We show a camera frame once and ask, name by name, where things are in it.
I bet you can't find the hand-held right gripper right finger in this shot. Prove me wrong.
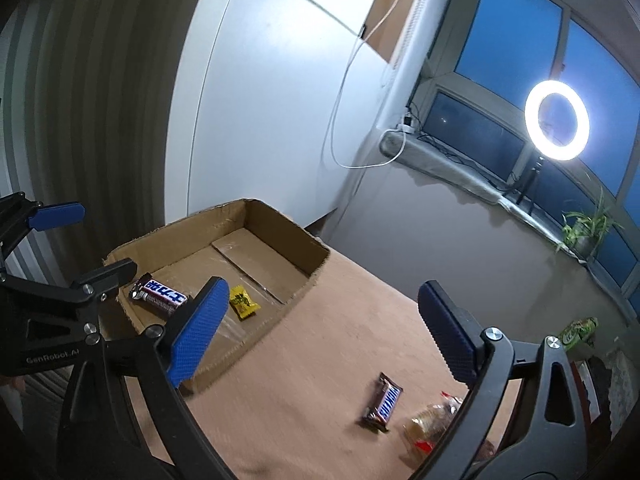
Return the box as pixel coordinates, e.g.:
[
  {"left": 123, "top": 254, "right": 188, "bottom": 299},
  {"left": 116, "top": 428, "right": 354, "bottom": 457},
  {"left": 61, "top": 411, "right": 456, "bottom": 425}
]
[{"left": 410, "top": 281, "right": 588, "bottom": 480}]

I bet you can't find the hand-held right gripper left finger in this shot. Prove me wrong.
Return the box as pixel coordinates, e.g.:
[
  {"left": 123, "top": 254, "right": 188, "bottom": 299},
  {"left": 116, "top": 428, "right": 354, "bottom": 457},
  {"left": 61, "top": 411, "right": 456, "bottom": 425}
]
[{"left": 56, "top": 276, "right": 238, "bottom": 480}]

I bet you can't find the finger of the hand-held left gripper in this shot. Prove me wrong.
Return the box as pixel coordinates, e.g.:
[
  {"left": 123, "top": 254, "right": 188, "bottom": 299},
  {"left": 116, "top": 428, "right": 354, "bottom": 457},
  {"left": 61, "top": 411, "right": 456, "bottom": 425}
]
[
  {"left": 0, "top": 191, "right": 85, "bottom": 266},
  {"left": 0, "top": 258, "right": 138, "bottom": 333}
]

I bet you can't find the brown cardboard box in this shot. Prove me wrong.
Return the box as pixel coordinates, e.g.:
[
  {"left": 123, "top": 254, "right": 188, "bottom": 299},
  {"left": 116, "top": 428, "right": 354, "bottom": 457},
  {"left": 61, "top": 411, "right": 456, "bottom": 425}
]
[{"left": 102, "top": 199, "right": 331, "bottom": 395}]

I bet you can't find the dark blue candy bar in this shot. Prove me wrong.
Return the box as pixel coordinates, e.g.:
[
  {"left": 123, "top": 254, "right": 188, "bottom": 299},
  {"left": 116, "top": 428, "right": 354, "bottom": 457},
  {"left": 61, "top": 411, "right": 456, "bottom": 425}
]
[{"left": 131, "top": 274, "right": 188, "bottom": 317}]

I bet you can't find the yellow candy packet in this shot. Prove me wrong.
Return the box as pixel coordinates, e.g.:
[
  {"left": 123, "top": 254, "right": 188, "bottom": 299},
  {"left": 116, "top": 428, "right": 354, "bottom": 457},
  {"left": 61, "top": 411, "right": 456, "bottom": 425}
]
[{"left": 228, "top": 286, "right": 262, "bottom": 321}]

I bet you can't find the clear bag of sliced bread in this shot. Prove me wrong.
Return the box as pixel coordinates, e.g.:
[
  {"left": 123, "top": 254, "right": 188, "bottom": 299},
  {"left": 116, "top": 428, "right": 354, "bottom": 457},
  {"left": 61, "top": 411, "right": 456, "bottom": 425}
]
[{"left": 402, "top": 391, "right": 496, "bottom": 463}]

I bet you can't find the brown chocolate bar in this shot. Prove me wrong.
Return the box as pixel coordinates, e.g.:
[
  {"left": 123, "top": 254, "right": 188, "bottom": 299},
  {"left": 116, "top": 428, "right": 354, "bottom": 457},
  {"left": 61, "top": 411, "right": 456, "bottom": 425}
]
[{"left": 361, "top": 372, "right": 404, "bottom": 433}]

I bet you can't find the green carton box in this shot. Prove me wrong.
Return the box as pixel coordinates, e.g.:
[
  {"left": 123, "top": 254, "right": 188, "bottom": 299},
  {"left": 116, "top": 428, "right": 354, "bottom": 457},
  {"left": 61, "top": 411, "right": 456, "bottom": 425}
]
[{"left": 559, "top": 316, "right": 600, "bottom": 352}]

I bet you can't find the red box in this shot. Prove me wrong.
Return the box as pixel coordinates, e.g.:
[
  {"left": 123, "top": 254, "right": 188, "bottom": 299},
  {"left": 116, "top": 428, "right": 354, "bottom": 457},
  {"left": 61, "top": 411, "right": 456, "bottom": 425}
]
[{"left": 570, "top": 357, "right": 608, "bottom": 428}]

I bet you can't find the potted green plant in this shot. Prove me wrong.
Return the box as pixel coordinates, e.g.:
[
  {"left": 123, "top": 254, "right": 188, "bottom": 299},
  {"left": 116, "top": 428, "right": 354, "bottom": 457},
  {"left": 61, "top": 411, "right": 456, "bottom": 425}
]
[{"left": 555, "top": 187, "right": 626, "bottom": 263}]

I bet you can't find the black tripod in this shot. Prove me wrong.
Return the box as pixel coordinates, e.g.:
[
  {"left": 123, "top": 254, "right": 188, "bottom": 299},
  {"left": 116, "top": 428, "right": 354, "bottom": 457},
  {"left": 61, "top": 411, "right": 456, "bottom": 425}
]
[{"left": 502, "top": 157, "right": 546, "bottom": 206}]

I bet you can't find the white lace cloth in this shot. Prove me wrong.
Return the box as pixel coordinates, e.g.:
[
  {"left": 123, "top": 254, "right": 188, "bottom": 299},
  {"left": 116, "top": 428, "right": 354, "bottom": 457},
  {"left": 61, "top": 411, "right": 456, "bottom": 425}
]
[{"left": 602, "top": 347, "right": 631, "bottom": 411}]

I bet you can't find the grey windowsill cover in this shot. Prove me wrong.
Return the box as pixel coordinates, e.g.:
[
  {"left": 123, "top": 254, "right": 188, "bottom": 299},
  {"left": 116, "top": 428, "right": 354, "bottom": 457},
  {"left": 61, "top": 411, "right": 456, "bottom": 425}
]
[{"left": 379, "top": 127, "right": 591, "bottom": 266}]

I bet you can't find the white wardrobe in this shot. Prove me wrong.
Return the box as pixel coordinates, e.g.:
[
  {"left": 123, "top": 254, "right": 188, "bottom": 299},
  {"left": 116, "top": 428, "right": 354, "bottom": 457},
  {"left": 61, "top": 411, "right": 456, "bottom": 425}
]
[{"left": 165, "top": 0, "right": 396, "bottom": 241}]

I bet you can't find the window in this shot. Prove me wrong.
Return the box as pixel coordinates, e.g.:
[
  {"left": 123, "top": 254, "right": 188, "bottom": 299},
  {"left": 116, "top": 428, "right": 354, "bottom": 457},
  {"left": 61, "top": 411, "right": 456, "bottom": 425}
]
[{"left": 425, "top": 0, "right": 640, "bottom": 321}]

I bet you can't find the white ring light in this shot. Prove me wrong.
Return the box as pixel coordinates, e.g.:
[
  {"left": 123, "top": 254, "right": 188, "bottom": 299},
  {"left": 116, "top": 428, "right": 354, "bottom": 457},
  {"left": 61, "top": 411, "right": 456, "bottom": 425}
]
[{"left": 524, "top": 79, "right": 591, "bottom": 162}]

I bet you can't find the white cable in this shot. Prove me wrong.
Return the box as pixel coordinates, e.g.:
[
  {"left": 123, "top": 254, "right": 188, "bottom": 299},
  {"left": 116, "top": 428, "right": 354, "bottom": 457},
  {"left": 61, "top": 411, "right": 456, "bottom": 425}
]
[{"left": 327, "top": 22, "right": 408, "bottom": 170}]

